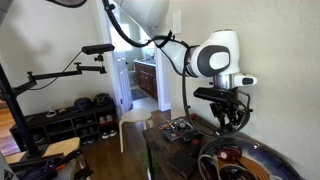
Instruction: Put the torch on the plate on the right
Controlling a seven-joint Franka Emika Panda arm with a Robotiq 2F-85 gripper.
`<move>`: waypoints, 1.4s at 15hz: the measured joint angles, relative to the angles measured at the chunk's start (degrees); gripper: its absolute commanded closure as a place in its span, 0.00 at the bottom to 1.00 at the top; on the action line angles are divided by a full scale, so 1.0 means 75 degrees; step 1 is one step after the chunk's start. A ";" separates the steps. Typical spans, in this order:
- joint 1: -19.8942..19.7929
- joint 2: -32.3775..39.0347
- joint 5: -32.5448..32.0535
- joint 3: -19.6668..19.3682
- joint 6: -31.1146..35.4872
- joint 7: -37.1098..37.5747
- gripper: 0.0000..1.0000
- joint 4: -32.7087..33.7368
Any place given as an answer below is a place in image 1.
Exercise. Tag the dark bicycle helmet right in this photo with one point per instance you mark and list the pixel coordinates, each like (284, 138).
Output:
(102, 99)

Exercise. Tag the black wallet case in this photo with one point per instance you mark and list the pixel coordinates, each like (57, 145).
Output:
(182, 163)

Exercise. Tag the black torch with red end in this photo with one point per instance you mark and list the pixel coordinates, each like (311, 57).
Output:
(194, 147)

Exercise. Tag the black camera on boom arm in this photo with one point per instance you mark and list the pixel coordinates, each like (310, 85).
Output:
(97, 49)

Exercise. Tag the white door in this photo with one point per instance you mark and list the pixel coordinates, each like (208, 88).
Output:
(119, 69)

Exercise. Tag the dark wooden side table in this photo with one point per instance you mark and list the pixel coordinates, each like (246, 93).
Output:
(160, 148)

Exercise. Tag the dark bicycle helmet left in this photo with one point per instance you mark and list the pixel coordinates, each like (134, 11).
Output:
(83, 104)

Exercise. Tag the dark bicycle helmet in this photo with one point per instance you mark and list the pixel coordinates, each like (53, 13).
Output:
(102, 99)
(83, 104)

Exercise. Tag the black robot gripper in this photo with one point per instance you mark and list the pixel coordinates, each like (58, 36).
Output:
(230, 107)

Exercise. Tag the white wall switch plate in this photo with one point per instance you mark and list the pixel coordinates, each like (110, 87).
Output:
(177, 22)

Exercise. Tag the small tray with tools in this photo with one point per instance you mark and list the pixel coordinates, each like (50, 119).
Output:
(179, 128)

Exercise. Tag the small dark bowl with cables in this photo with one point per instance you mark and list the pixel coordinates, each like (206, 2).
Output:
(233, 172)

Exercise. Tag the wooden bathroom cabinet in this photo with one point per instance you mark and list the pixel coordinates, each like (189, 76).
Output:
(146, 78)

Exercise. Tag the light wooden board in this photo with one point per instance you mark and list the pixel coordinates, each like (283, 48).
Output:
(65, 147)

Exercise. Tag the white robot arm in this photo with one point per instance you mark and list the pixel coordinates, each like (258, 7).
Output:
(218, 57)

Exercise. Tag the red bike light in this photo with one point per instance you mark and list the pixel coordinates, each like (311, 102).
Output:
(229, 154)

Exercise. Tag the large blue ceramic plate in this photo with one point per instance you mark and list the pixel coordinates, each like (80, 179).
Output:
(258, 160)

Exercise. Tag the white round stool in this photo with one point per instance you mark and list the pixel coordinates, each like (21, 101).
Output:
(133, 116)

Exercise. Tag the dark wooden shoe rack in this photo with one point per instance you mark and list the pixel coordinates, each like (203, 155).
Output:
(89, 125)

